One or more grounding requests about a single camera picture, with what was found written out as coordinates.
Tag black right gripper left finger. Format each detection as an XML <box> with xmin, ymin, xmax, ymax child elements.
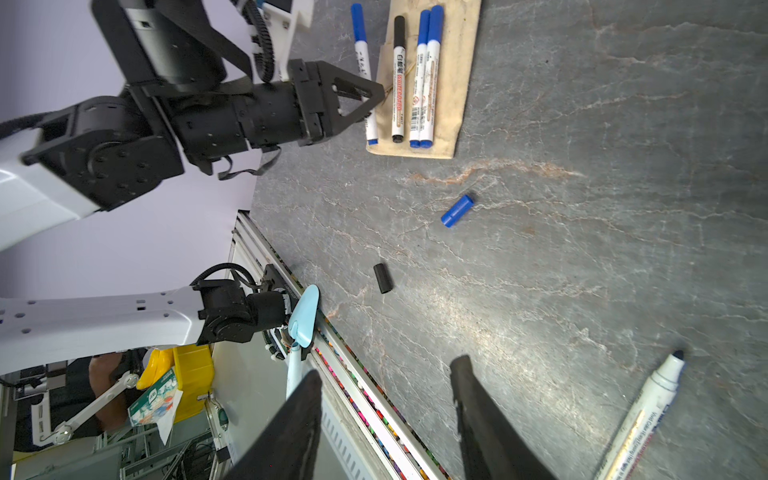
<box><xmin>226</xmin><ymin>372</ymin><xmax>322</xmax><ymax>480</ymax></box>

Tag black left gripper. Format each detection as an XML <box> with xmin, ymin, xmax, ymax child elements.
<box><xmin>173</xmin><ymin>60</ymin><xmax>385</xmax><ymax>159</ymax></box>

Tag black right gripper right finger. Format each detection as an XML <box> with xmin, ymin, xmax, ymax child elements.
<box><xmin>450</xmin><ymin>355</ymin><xmax>554</xmax><ymax>479</ymax></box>

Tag white whiteboard marker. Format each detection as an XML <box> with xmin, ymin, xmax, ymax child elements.
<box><xmin>409</xmin><ymin>10</ymin><xmax>431</xmax><ymax>148</ymax></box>
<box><xmin>595</xmin><ymin>350</ymin><xmax>685</xmax><ymax>480</ymax></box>
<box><xmin>420</xmin><ymin>5</ymin><xmax>445</xmax><ymax>149</ymax></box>
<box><xmin>391</xmin><ymin>15</ymin><xmax>406</xmax><ymax>144</ymax></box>
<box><xmin>350</xmin><ymin>3</ymin><xmax>378</xmax><ymax>146</ymax></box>

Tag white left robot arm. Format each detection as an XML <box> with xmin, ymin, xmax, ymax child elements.
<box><xmin>1</xmin><ymin>1</ymin><xmax>385</xmax><ymax>374</ymax></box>

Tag blue pen cap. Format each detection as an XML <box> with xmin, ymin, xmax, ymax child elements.
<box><xmin>441</xmin><ymin>194</ymin><xmax>475</xmax><ymax>228</ymax></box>

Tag black pen cap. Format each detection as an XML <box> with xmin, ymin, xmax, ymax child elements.
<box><xmin>373</xmin><ymin>263</ymin><xmax>394</xmax><ymax>295</ymax></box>

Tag yellow storage bins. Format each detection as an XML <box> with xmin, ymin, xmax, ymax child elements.
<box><xmin>129</xmin><ymin>345</ymin><xmax>214</xmax><ymax>425</ymax></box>

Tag cream work glove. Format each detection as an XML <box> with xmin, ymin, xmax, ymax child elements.
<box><xmin>365</xmin><ymin>0</ymin><xmax>482</xmax><ymax>160</ymax></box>

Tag aluminium front rail base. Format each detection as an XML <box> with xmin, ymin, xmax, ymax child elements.
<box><xmin>203</xmin><ymin>209</ymin><xmax>457</xmax><ymax>480</ymax></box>

